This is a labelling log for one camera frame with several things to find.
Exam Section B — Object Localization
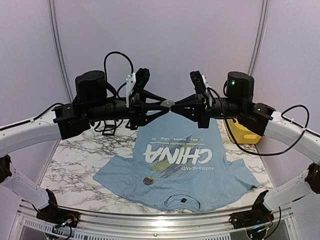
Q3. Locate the right aluminium wall post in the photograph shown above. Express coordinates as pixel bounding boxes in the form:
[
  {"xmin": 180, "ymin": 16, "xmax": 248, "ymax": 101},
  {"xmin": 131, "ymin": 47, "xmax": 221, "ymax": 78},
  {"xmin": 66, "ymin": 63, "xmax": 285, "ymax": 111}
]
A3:
[{"xmin": 248, "ymin": 0, "xmax": 270, "ymax": 76}]

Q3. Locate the light blue printed t-shirt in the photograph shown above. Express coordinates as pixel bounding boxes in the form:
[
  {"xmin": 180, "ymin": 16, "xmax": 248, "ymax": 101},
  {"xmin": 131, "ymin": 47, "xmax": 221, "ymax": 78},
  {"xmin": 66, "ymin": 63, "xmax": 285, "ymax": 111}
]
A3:
[{"xmin": 93, "ymin": 112, "xmax": 260, "ymax": 212}]

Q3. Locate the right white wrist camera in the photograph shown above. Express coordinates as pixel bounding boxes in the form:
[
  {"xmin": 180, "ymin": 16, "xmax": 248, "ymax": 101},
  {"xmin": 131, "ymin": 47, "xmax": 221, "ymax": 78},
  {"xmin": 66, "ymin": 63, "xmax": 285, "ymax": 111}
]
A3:
[{"xmin": 189, "ymin": 70, "xmax": 207, "ymax": 97}]

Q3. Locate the aluminium front frame rail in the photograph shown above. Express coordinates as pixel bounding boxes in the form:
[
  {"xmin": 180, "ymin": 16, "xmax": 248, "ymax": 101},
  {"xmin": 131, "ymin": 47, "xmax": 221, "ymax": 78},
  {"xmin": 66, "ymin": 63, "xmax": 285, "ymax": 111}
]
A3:
[{"xmin": 7, "ymin": 197, "xmax": 295, "ymax": 240}]

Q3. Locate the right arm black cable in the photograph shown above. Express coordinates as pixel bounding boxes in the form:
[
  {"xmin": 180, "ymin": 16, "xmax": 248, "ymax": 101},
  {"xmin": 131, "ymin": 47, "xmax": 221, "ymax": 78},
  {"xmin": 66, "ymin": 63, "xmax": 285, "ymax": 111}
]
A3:
[{"xmin": 207, "ymin": 86, "xmax": 310, "ymax": 157}]

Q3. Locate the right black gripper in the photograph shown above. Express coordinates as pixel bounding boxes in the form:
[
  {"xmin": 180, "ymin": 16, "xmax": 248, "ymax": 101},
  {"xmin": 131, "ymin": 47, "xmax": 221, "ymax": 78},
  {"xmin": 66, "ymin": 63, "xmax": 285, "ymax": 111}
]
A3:
[{"xmin": 170, "ymin": 89, "xmax": 245, "ymax": 129}]

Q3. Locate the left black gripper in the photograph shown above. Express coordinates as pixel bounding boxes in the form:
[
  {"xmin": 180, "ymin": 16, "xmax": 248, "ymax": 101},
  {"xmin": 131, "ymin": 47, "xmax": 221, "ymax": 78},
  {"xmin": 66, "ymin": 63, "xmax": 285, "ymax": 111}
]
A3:
[{"xmin": 86, "ymin": 89, "xmax": 170, "ymax": 130}]

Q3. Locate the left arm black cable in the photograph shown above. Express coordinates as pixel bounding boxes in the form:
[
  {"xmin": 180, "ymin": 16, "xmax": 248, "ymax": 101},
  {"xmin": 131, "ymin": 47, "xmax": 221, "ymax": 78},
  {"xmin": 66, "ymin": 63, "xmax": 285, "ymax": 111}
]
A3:
[{"xmin": 103, "ymin": 51, "xmax": 135, "ymax": 83}]

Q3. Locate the yellow plastic basket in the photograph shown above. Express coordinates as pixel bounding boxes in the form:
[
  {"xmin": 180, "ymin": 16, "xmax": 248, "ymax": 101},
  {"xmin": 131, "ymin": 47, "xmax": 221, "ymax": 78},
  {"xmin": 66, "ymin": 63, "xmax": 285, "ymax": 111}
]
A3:
[{"xmin": 227, "ymin": 118, "xmax": 262, "ymax": 145}]

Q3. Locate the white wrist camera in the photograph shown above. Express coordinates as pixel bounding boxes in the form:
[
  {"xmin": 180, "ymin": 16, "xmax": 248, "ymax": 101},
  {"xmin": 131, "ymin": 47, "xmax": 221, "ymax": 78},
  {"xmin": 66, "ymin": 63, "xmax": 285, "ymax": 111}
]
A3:
[
  {"xmin": 125, "ymin": 68, "xmax": 150, "ymax": 108},
  {"xmin": 189, "ymin": 70, "xmax": 207, "ymax": 97}
]

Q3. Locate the left aluminium wall post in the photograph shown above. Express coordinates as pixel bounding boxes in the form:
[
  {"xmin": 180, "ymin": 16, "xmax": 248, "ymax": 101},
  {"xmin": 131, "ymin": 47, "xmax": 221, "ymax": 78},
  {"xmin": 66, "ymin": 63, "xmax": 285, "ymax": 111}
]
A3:
[{"xmin": 47, "ymin": 0, "xmax": 73, "ymax": 103}]

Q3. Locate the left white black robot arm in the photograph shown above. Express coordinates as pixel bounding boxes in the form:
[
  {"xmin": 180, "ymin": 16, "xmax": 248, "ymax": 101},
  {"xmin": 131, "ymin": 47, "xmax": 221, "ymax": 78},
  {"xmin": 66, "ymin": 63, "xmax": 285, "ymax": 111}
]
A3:
[{"xmin": 0, "ymin": 68, "xmax": 170, "ymax": 223}]

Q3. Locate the aluminium wall post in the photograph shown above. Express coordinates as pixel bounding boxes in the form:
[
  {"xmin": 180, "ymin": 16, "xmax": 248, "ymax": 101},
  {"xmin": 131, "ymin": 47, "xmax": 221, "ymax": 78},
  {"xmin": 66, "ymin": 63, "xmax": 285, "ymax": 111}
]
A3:
[
  {"xmin": 47, "ymin": 0, "xmax": 73, "ymax": 103},
  {"xmin": 248, "ymin": 0, "xmax": 270, "ymax": 76}
]

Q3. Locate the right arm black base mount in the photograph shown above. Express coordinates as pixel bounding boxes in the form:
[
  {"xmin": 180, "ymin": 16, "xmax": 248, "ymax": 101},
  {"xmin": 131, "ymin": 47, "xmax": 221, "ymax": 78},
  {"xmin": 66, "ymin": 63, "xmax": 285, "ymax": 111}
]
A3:
[{"xmin": 228, "ymin": 190, "xmax": 275, "ymax": 229}]

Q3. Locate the white round brooch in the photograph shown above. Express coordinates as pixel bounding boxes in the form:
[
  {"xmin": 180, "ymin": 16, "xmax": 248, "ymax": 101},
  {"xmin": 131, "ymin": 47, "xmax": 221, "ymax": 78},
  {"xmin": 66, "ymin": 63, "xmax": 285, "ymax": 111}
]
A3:
[{"xmin": 143, "ymin": 176, "xmax": 154, "ymax": 186}]

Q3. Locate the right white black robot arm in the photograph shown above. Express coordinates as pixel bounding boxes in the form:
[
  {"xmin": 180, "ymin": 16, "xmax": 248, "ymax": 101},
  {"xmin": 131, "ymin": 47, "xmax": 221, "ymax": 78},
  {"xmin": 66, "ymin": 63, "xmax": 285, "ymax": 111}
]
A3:
[{"xmin": 170, "ymin": 71, "xmax": 320, "ymax": 229}]

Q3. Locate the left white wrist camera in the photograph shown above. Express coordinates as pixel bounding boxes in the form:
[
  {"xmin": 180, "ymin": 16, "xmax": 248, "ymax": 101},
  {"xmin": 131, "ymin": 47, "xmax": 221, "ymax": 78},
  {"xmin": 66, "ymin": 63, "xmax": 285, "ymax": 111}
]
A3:
[{"xmin": 125, "ymin": 68, "xmax": 150, "ymax": 108}]

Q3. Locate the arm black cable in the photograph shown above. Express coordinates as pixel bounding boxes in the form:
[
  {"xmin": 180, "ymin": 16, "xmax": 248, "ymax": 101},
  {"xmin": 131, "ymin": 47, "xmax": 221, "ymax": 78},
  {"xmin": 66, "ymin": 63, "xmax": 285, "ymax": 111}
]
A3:
[
  {"xmin": 207, "ymin": 86, "xmax": 310, "ymax": 157},
  {"xmin": 103, "ymin": 51, "xmax": 135, "ymax": 83}
]

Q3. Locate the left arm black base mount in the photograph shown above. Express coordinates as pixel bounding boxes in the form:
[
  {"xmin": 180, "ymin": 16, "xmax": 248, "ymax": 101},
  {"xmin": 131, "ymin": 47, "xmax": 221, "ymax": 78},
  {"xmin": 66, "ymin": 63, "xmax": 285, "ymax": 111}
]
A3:
[{"xmin": 35, "ymin": 189, "xmax": 80, "ymax": 228}]

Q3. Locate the black brooch box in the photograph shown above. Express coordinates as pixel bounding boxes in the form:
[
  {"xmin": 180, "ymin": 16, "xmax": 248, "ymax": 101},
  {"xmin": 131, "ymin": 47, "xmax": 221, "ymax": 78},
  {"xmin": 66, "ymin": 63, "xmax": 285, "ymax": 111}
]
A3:
[{"xmin": 101, "ymin": 120, "xmax": 117, "ymax": 136}]

